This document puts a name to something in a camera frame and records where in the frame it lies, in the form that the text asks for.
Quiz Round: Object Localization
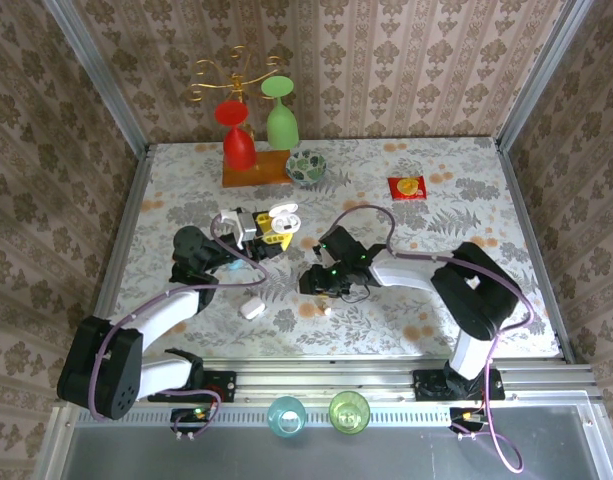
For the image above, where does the gold wire rack wooden base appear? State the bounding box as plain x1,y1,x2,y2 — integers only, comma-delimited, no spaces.
185,45,295,189

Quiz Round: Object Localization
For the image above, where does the white rounded square earbud case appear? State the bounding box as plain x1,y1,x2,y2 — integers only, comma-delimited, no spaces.
239,296,266,320

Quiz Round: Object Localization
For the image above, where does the green wine glass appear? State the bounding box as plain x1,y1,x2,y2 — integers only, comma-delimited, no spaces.
260,75,300,151

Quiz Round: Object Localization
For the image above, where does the green plastic cup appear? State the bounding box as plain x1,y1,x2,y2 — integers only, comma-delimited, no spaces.
328,390,372,437

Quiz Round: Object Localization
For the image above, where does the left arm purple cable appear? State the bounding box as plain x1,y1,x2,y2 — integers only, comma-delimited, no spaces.
88,212,270,441

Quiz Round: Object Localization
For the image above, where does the aluminium table side rail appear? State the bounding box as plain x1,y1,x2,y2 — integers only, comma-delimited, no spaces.
495,139,577,364
79,143,153,369

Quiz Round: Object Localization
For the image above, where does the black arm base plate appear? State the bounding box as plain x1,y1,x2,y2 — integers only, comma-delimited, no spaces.
413,368,506,401
148,370,237,404

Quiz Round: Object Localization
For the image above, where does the aluminium frame post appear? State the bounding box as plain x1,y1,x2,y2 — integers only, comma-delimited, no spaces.
494,0,595,151
40,0,152,156

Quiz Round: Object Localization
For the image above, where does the small black circuit board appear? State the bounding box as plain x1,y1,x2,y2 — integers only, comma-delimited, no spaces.
170,407,218,434
449,407,493,434

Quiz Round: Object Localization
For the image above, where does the floral patterned table cover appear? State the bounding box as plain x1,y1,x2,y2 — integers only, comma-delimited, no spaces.
93,137,562,359

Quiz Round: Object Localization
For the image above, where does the grey metal tray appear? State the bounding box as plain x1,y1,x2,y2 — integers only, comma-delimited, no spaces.
33,404,612,480

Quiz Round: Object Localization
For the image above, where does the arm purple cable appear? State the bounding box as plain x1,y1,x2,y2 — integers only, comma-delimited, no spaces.
88,212,270,441
330,203,536,475

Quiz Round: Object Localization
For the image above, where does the teal plastic cup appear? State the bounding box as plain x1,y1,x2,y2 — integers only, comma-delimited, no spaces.
266,395,307,439

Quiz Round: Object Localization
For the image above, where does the leaf pattern ceramic bowl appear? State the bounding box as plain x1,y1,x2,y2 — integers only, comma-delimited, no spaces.
284,150,328,187

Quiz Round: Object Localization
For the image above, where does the aluminium mounting rail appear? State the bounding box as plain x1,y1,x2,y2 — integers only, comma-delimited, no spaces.
55,355,603,405

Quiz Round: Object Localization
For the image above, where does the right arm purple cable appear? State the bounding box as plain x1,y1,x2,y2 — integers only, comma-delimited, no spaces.
330,203,536,475

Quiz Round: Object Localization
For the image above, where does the red wine glass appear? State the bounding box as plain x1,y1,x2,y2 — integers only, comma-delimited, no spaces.
214,99,258,173

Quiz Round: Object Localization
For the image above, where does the white oval earbud case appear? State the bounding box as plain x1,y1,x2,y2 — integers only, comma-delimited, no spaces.
267,201,302,235

